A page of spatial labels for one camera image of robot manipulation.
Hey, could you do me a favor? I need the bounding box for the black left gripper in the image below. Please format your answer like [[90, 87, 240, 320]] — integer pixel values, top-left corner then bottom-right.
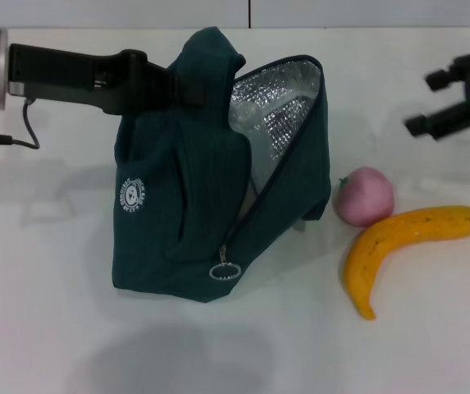
[[7, 43, 217, 117]]

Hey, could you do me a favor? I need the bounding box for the dark teal insulated bag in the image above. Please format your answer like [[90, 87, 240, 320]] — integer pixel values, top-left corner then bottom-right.
[[111, 27, 334, 305]]

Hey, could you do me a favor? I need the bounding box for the pink toy peach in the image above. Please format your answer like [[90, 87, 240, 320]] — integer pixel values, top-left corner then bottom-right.
[[331, 165, 395, 228]]

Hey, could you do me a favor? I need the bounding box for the yellow banana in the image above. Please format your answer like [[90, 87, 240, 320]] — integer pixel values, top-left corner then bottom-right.
[[343, 204, 470, 322]]

